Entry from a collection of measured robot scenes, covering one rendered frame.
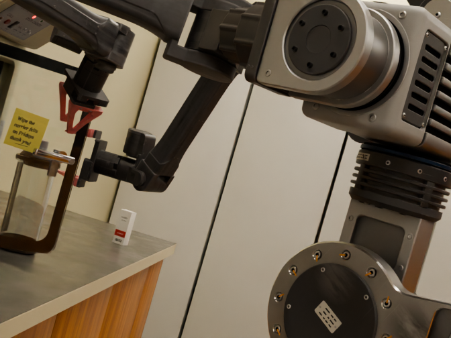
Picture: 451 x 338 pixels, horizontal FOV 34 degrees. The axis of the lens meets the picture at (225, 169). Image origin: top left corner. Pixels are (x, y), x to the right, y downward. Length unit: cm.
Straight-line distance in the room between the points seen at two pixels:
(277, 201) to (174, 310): 90
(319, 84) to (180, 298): 380
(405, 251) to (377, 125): 22
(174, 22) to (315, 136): 350
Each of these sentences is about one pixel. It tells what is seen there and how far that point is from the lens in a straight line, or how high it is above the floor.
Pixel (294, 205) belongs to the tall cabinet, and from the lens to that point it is 444.
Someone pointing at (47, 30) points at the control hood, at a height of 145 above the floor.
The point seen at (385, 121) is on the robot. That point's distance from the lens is 88.
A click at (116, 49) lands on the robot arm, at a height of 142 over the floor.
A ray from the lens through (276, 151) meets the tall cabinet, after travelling 445.
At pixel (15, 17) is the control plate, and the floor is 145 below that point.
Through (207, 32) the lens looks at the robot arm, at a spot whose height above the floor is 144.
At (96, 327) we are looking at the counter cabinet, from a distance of 207.
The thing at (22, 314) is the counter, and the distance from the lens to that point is 136.
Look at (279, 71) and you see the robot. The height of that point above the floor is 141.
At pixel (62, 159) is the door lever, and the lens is 156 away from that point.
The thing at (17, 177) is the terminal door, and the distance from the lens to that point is 158.
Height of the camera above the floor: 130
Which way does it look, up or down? 1 degrees down
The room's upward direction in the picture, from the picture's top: 16 degrees clockwise
